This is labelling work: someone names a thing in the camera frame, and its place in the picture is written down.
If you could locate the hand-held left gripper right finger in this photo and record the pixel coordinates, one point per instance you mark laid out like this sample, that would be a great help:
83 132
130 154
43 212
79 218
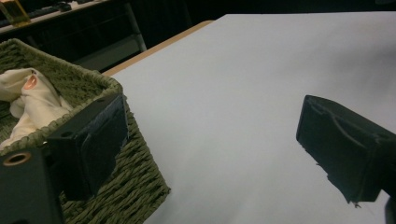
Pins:
348 149

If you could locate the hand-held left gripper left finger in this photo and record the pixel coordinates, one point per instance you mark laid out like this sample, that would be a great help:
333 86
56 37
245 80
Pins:
93 146

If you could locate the green woven basket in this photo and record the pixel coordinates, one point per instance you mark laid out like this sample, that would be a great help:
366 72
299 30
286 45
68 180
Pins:
137 186

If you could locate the cream baby pants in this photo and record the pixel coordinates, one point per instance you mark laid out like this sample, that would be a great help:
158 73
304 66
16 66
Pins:
37 105

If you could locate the wooden table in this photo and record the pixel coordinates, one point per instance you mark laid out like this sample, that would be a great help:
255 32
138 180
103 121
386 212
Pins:
155 48

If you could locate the desk with white legs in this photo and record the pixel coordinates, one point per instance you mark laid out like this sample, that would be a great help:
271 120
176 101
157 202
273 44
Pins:
134 28

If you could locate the dark keyboard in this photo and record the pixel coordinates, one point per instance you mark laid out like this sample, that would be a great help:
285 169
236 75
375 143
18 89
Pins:
46 11

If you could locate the yellow translucent box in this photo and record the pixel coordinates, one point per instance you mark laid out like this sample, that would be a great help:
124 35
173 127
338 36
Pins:
14 12

